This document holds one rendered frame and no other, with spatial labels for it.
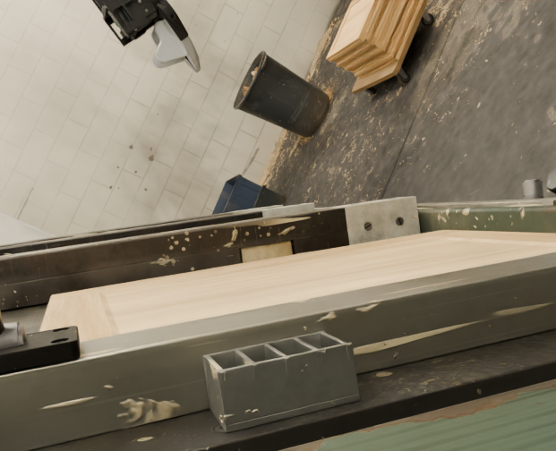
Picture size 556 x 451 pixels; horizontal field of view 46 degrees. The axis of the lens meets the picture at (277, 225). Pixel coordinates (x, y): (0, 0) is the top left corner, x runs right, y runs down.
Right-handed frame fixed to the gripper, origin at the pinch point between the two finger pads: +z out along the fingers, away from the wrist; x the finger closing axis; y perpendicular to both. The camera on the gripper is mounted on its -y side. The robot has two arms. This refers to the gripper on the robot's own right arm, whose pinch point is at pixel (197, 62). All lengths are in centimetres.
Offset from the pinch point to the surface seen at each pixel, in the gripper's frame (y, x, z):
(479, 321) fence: 15, 67, 28
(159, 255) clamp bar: 23.7, 7.9, 19.2
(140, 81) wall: -93, -488, -56
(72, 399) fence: 36, 67, 15
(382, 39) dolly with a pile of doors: -169, -238, 30
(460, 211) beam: -12.6, 19.5, 39.8
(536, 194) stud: -18, 29, 42
